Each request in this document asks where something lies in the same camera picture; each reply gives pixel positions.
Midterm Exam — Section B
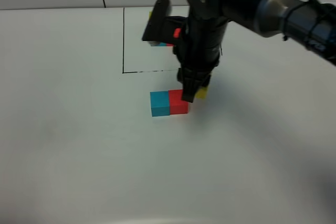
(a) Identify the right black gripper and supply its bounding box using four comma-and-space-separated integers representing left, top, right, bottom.
173, 16, 228, 103

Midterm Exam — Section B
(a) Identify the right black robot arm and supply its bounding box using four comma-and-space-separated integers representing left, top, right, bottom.
175, 0, 335, 102

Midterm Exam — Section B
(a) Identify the red template block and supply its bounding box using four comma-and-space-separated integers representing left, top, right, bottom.
166, 28, 181, 47

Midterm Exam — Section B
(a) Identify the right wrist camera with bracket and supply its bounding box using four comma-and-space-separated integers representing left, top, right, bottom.
142, 0, 186, 43

